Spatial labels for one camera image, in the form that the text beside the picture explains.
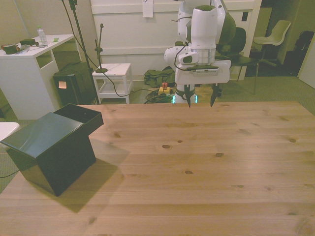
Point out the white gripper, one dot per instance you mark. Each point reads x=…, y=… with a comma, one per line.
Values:
x=204, y=78

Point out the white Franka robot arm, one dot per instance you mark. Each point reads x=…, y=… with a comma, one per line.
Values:
x=204, y=29

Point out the black drawer cabinet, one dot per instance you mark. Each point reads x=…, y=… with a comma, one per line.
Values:
x=66, y=167

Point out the yellow emergency stop button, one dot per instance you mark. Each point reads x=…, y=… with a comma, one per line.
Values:
x=164, y=89

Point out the green cloth heap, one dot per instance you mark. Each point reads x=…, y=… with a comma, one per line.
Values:
x=155, y=76

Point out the black shell chair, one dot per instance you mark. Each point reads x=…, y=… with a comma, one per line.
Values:
x=242, y=60

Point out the white low stool table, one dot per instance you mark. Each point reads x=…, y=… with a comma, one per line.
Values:
x=112, y=70

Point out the white shell chair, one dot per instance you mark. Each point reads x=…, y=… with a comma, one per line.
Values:
x=275, y=34

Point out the white paper sheet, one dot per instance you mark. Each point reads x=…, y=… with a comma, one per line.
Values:
x=147, y=8

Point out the short black stand round base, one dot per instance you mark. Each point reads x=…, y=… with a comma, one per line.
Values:
x=101, y=70

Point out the black floor cabinet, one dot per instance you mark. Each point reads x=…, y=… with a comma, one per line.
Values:
x=76, y=91

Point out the tall black tripod stand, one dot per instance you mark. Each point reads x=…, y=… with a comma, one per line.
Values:
x=82, y=41

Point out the pale sticky note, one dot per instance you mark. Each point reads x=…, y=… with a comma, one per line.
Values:
x=62, y=85

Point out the green sticky note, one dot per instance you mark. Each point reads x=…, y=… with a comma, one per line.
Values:
x=55, y=39

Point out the clear plastic water bottle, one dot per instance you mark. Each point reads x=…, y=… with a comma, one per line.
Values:
x=42, y=37

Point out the white desk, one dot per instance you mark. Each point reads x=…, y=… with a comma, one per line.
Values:
x=22, y=73

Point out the dark flat tool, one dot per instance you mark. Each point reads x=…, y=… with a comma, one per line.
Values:
x=27, y=41

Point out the white round seat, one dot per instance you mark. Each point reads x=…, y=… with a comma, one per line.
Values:
x=7, y=130

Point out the dark wall switch plate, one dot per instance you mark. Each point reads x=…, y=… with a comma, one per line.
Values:
x=245, y=16

